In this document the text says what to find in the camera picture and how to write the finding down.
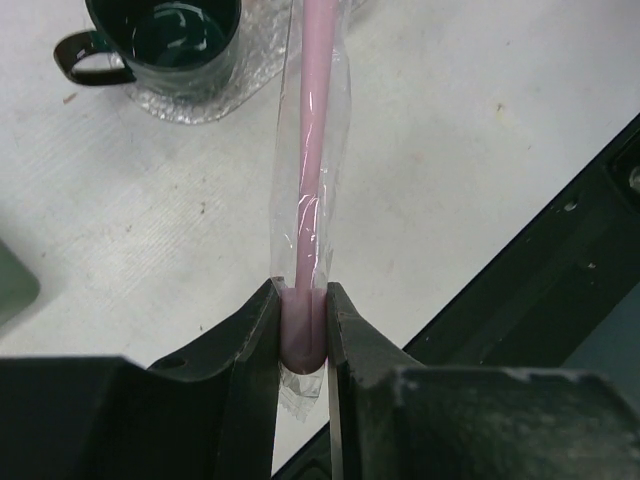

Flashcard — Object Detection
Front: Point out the pink white toothbrush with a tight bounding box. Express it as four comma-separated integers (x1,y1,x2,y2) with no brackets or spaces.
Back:
270,1,352,421

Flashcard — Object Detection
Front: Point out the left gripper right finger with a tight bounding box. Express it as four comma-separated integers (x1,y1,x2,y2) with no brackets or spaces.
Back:
326,282,639,479

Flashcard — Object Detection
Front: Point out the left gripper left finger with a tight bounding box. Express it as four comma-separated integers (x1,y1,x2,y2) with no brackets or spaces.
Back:
1,282,280,479

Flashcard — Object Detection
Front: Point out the dark green mug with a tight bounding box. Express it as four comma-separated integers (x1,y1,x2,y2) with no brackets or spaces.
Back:
53,0,242,98

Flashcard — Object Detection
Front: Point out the clear textured oval tray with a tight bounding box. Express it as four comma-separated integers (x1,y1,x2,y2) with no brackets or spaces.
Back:
122,1,293,125

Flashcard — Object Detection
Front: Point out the green metal tray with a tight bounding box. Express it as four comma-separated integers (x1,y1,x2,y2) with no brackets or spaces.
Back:
0,242,40,325

